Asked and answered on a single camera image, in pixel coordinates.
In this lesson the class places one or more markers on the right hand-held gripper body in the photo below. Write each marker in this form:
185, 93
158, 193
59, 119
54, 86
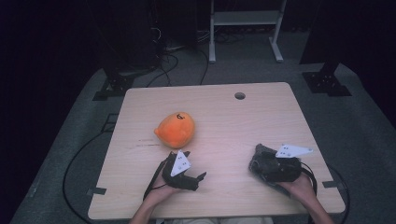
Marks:
285, 169

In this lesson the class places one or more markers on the black stand base plate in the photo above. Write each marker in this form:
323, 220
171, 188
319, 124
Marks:
325, 84
113, 88

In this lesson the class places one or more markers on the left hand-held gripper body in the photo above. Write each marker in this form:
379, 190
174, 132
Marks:
180, 179

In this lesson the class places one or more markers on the white metal stand frame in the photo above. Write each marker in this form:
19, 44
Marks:
246, 18

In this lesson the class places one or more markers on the gray tape strip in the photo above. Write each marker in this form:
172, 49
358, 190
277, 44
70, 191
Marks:
333, 184
97, 191

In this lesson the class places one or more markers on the person's right hand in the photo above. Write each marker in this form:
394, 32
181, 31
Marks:
299, 189

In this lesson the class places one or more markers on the person's left hand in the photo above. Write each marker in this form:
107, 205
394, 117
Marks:
162, 190

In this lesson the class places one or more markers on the orange plush toy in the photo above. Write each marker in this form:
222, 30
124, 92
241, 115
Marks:
176, 132

